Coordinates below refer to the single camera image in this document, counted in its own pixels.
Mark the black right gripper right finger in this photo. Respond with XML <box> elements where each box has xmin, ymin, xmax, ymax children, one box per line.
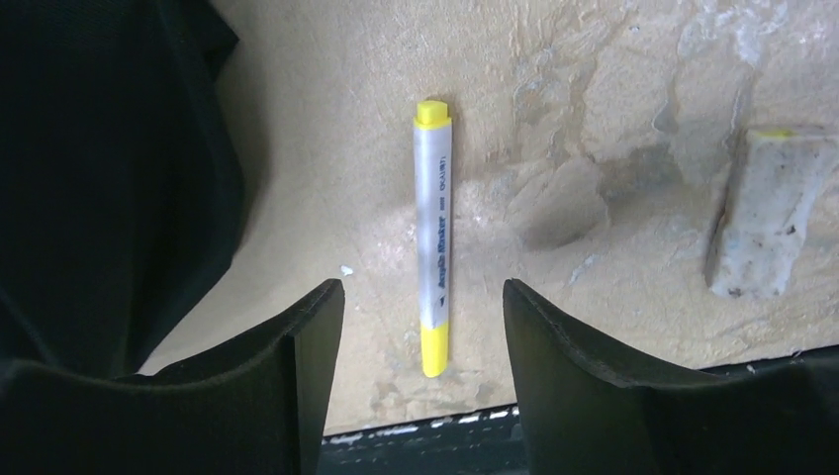
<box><xmin>503</xmin><ymin>279</ymin><xmax>838</xmax><ymax>474</ymax></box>

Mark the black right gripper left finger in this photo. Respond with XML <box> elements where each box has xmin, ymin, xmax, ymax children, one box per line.
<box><xmin>1</xmin><ymin>279</ymin><xmax>344</xmax><ymax>474</ymax></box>

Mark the black student backpack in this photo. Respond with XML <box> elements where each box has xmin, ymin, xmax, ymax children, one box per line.
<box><xmin>1</xmin><ymin>1</ymin><xmax>244</xmax><ymax>378</ymax></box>

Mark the grey marker cap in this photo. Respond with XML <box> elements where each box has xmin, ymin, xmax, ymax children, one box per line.
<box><xmin>704</xmin><ymin>126</ymin><xmax>838</xmax><ymax>299</ymax></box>

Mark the yellow white marker pen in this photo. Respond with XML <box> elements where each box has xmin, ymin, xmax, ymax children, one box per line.
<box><xmin>414</xmin><ymin>100</ymin><xmax>453</xmax><ymax>378</ymax></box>

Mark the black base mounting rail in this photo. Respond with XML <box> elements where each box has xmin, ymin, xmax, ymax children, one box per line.
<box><xmin>318</xmin><ymin>343</ymin><xmax>839</xmax><ymax>475</ymax></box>

